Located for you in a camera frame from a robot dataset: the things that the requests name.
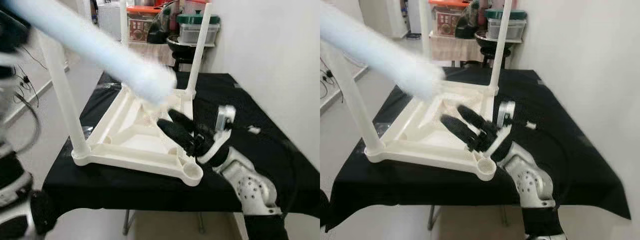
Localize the white fridge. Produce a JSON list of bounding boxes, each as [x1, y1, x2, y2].
[[97, 2, 123, 41], [406, 0, 425, 35]]

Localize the black stool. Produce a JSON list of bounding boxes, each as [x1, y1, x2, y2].
[[172, 50, 201, 71], [479, 47, 511, 68]]

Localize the white plastic children table top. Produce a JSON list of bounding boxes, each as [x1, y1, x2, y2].
[[364, 80, 500, 182], [71, 82, 205, 187]]

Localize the black tablecloth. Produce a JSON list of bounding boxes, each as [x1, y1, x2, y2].
[[325, 67, 632, 232], [42, 71, 321, 221]]

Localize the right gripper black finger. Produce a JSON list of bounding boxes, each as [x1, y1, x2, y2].
[[457, 104, 499, 137], [168, 109, 207, 141], [440, 115, 485, 152], [157, 119, 200, 155]]

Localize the box with orange lid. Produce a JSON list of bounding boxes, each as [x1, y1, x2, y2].
[[430, 0, 466, 37], [126, 6, 161, 43]]

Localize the table with beige cloth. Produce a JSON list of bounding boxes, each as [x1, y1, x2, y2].
[[431, 35, 483, 63], [127, 41, 173, 66]]

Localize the black bag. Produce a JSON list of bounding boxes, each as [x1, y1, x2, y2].
[[147, 5, 176, 45], [455, 2, 483, 40]]

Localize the black wall cables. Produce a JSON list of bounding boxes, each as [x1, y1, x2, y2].
[[15, 47, 41, 108], [320, 67, 346, 101]]

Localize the clear container with green lid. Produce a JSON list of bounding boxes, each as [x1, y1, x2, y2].
[[484, 9, 528, 42], [177, 12, 221, 46]]

